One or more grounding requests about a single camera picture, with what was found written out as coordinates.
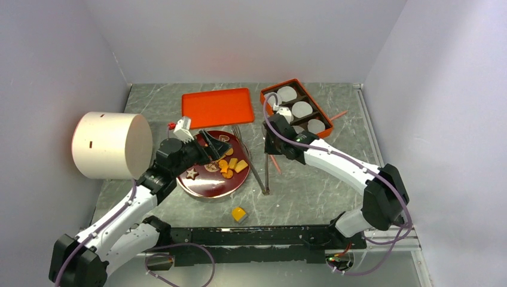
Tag white paper liner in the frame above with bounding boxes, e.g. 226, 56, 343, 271
277, 86, 298, 103
292, 126, 304, 133
291, 101, 313, 118
307, 118, 326, 135

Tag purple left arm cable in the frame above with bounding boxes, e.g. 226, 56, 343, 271
53, 179, 138, 287

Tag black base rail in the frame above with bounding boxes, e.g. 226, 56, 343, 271
150, 224, 366, 267

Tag orange box lid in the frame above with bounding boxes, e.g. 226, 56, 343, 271
181, 88, 255, 129

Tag round orange cookie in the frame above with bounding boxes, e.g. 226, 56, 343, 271
222, 169, 234, 179

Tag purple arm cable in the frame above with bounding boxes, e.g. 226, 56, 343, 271
262, 92, 414, 277
53, 179, 138, 287

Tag dark red round plate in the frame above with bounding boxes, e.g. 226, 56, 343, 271
178, 130, 251, 199

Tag yellow small block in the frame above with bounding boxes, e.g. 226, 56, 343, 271
231, 207, 248, 224

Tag rectangular butter biscuit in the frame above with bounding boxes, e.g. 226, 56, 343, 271
234, 160, 249, 173

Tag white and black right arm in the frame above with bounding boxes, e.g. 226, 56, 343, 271
264, 114, 410, 248

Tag orange compartment box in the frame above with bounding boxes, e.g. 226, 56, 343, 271
259, 79, 334, 138

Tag heart shaped chocolate cookie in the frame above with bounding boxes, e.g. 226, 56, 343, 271
219, 135, 230, 142

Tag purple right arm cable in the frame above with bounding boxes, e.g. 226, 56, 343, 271
262, 92, 414, 277

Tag star shaped iced cookie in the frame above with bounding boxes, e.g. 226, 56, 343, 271
185, 168, 200, 181

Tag metal tongs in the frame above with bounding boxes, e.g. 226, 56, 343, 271
231, 124, 270, 196

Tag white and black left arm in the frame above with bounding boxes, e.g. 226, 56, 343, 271
48, 130, 232, 286

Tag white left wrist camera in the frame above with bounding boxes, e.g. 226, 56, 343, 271
173, 116, 194, 144

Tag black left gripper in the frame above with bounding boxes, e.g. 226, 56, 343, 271
172, 129, 232, 178

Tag pink stick near plate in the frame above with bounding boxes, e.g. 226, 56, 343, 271
270, 155, 282, 175

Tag pink stick behind box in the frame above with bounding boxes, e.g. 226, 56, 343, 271
329, 111, 348, 121

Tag white cylinder container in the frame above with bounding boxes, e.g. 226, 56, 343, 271
71, 112, 153, 180

